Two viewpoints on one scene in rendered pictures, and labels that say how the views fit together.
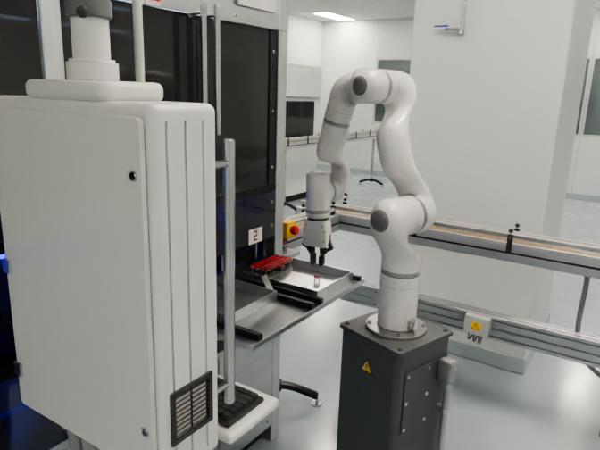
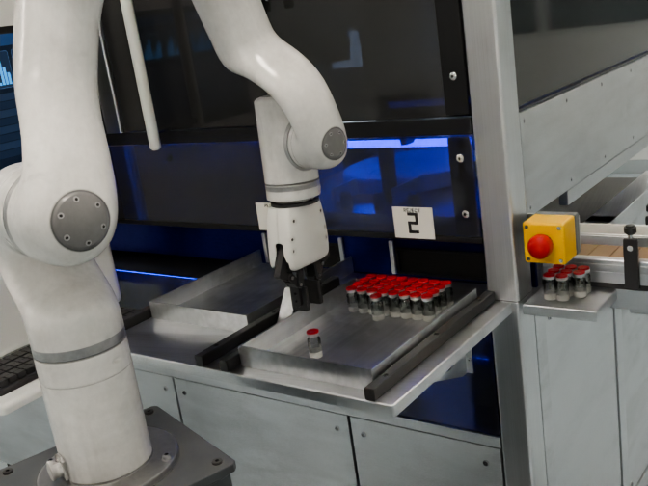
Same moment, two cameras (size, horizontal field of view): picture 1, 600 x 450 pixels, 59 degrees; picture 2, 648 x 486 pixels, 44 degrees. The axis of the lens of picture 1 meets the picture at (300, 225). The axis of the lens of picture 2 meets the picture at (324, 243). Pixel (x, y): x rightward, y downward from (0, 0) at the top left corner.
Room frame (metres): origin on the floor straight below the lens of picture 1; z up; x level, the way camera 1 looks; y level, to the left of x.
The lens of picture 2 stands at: (1.98, -1.28, 1.41)
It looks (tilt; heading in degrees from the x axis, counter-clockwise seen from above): 16 degrees down; 95
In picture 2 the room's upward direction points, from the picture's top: 8 degrees counter-clockwise
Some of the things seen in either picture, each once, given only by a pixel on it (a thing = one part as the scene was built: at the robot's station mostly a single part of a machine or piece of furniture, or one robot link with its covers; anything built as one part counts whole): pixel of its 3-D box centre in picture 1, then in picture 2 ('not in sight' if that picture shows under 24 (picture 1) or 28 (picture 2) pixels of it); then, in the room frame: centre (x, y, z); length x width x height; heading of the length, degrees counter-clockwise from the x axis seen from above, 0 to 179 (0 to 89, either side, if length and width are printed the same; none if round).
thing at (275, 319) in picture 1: (261, 293); (301, 320); (1.78, 0.13, 0.87); 0.70 x 0.48 x 0.02; 147
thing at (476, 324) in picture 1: (477, 324); not in sight; (2.38, -0.88, 0.50); 0.12 x 0.05 x 0.09; 57
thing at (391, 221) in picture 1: (396, 236); (49, 253); (1.53, -0.29, 1.16); 0.19 x 0.12 x 0.24; 132
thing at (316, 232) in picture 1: (317, 230); (298, 229); (1.82, -0.06, 1.10); 0.10 x 0.08 x 0.11; 57
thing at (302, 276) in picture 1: (297, 275); (363, 325); (1.90, 0.00, 0.90); 0.34 x 0.26 x 0.04; 57
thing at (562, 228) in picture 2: (285, 228); (551, 237); (2.23, 0.06, 0.99); 0.08 x 0.07 x 0.07; 57
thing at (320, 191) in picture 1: (319, 190); (288, 137); (1.83, -0.06, 1.24); 0.09 x 0.08 x 0.13; 133
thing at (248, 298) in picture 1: (213, 295); (255, 285); (1.67, 0.28, 0.90); 0.34 x 0.26 x 0.04; 57
